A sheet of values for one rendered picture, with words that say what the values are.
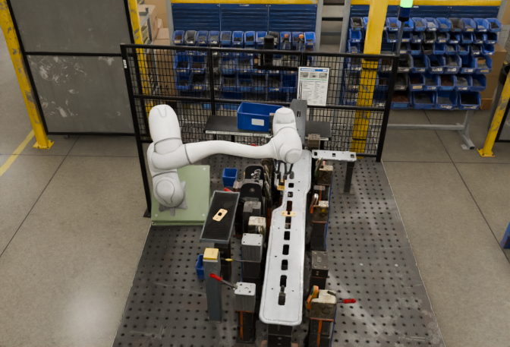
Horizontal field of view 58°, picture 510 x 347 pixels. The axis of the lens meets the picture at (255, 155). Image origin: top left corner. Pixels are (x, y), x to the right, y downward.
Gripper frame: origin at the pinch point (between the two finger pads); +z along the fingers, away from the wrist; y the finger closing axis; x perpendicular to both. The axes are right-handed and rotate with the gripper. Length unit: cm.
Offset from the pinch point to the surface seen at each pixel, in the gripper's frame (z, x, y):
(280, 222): 27.3, -4.1, 0.4
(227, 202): 11.0, -10.6, -27.0
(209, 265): 13, -51, -26
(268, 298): 24, -56, 2
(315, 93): 9, 106, 10
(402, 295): 56, -19, 69
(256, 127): 27, 84, -28
